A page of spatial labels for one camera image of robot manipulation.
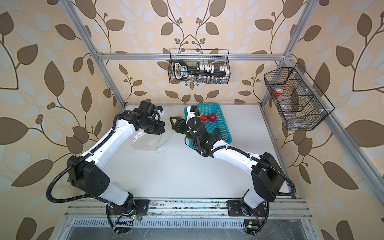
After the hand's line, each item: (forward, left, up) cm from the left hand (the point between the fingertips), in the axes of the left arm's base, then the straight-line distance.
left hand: (165, 128), depth 80 cm
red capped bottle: (+18, -62, +12) cm, 65 cm away
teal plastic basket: (+15, -33, -13) cm, 38 cm away
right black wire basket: (+8, -69, +13) cm, 71 cm away
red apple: (+21, -28, -15) cm, 38 cm away
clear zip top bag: (0, +14, -14) cm, 20 cm away
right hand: (+1, -6, +7) cm, 9 cm away
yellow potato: (+1, -8, +10) cm, 13 cm away
